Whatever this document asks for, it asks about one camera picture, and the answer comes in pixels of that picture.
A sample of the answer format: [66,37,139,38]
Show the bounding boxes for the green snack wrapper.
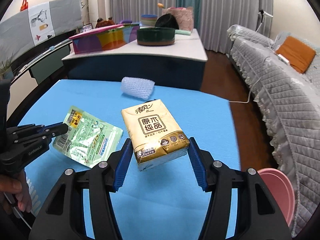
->
[53,106,123,168]

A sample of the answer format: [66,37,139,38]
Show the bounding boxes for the yellow tissue pack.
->
[121,99,190,171]

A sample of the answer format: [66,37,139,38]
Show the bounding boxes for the white foam fruit net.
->
[121,77,155,100]

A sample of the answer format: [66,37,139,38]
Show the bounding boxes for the pink trash bin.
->
[258,168,296,226]

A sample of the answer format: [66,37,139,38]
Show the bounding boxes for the person left hand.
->
[1,170,32,215]

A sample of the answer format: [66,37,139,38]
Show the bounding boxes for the tv cabinet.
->
[7,40,71,118]

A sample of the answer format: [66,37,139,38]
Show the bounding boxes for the grey covered television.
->
[1,0,83,62]

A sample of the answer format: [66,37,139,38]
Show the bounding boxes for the blue patterned tablecloth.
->
[21,80,240,239]

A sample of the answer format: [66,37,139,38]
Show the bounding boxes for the colourful storage box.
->
[69,23,140,54]

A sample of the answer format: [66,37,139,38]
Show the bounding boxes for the grey quilted sofa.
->
[227,24,319,236]

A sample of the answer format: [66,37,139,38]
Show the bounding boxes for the dark green round bowl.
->
[137,27,175,46]

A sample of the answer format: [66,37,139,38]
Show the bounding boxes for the stacked coloured bowls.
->
[140,14,158,27]

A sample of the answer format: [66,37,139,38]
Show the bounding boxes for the orange cushion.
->
[276,36,316,74]

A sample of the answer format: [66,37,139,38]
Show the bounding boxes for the white top coffee table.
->
[62,29,208,90]

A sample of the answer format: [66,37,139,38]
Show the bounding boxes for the black hat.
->
[155,14,179,29]

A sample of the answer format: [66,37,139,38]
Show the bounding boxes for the pink quilted basket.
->
[162,7,194,32]

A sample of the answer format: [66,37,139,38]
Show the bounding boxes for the white floor lamp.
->
[256,9,273,37]

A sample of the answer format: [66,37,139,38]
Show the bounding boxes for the grey curtains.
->
[106,0,273,54]

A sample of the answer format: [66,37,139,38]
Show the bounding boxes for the white charging cable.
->
[228,17,276,104]

